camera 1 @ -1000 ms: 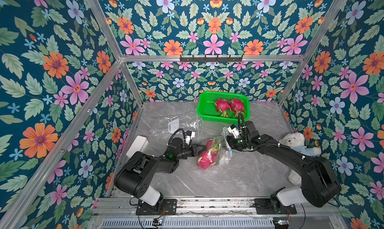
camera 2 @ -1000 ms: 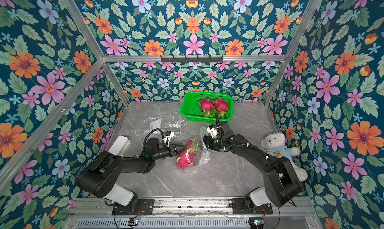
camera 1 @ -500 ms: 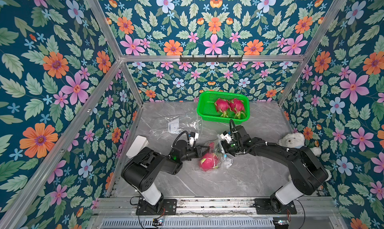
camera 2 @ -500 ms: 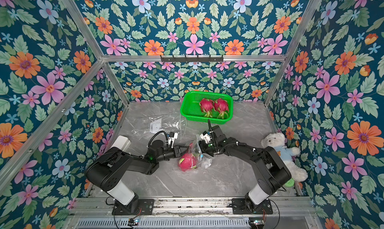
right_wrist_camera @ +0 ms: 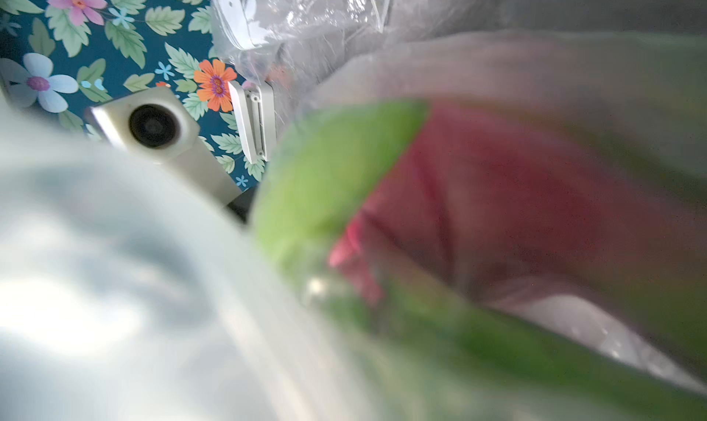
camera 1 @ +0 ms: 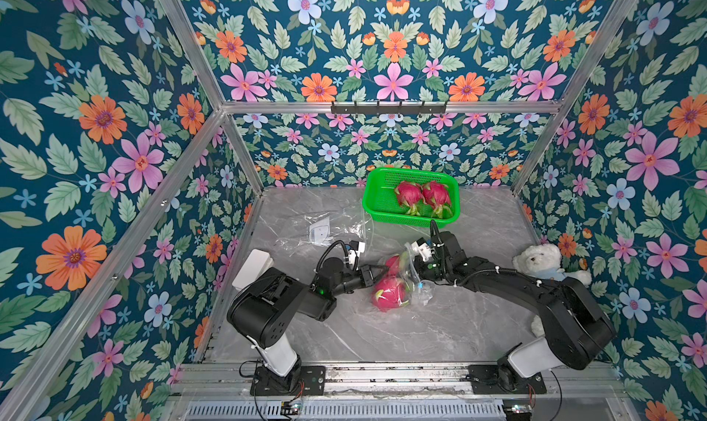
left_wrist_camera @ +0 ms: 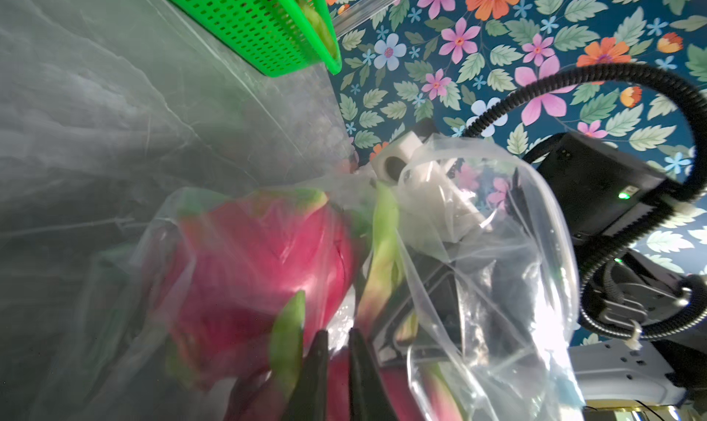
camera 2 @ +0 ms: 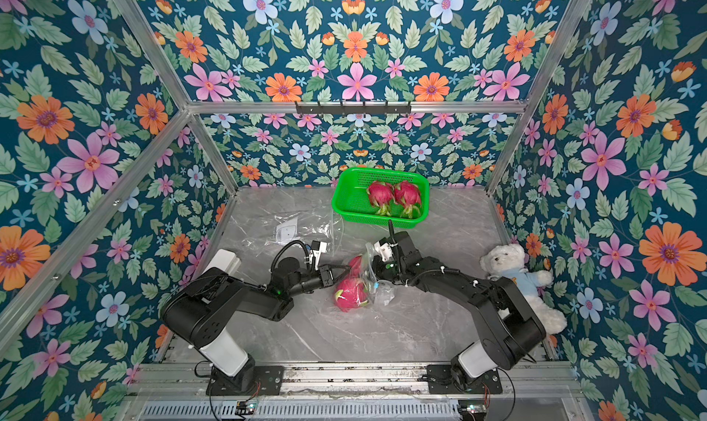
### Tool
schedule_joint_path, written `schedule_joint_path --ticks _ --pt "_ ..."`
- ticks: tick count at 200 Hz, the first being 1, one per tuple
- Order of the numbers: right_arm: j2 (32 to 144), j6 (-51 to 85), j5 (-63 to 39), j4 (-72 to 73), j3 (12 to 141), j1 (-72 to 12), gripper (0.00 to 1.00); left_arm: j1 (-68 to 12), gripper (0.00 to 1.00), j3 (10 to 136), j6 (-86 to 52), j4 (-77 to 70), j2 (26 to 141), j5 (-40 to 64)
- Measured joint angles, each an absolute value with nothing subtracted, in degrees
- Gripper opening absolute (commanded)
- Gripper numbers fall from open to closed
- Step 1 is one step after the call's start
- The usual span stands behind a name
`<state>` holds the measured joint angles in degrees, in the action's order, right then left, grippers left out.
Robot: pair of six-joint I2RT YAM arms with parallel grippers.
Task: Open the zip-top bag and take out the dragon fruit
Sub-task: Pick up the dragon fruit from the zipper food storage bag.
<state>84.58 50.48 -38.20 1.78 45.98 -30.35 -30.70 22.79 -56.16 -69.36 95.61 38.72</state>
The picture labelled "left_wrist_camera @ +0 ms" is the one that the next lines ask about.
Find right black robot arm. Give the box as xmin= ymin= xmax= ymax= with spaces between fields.
xmin=465 ymin=63 xmax=706 ymax=411

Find green plastic basket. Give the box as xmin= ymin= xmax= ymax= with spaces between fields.
xmin=168 ymin=0 xmax=342 ymax=78

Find clear zip-top bag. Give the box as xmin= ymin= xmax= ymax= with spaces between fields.
xmin=29 ymin=137 xmax=584 ymax=420

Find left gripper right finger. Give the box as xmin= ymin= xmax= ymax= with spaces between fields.
xmin=349 ymin=328 xmax=398 ymax=421

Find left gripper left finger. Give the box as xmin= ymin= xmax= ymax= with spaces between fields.
xmin=281 ymin=330 xmax=329 ymax=421

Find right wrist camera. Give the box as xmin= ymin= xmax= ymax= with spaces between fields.
xmin=372 ymin=132 xmax=493 ymax=242

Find pink dragon fruit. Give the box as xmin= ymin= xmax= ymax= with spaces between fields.
xmin=225 ymin=349 xmax=462 ymax=420
xmin=294 ymin=0 xmax=337 ymax=57
xmin=158 ymin=188 xmax=373 ymax=390

